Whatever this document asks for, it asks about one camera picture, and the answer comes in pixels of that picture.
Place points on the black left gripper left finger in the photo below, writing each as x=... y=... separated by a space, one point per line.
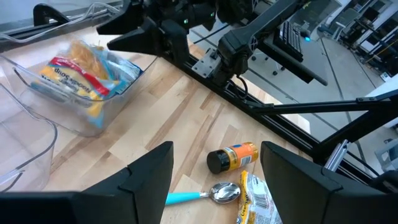
x=136 y=193

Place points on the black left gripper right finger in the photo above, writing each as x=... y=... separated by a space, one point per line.
x=295 y=186

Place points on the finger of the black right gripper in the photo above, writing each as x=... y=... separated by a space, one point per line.
x=124 y=21
x=140 y=40

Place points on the blue white ramen pack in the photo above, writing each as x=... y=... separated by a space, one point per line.
x=126 y=71

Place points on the yellow ramen noodle pack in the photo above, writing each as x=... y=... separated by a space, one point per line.
x=258 y=205

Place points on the orange spice bottle black cap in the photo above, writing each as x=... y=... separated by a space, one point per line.
x=239 y=157

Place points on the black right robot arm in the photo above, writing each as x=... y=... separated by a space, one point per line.
x=248 y=34

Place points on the silver aluminium extrusion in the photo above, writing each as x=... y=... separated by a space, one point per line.
x=335 y=155

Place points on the clear plastic bin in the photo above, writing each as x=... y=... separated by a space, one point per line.
x=31 y=149
x=124 y=105

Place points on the black keyboard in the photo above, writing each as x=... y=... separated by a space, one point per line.
x=290 y=40

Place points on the computer mouse blue light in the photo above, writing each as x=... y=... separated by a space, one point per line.
x=306 y=36

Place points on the grey office chair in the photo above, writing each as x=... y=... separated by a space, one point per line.
x=345 y=20

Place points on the grey metal bracket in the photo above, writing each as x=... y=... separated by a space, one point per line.
x=205 y=65

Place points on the black aluminium table frame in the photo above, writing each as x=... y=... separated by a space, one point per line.
x=280 y=124

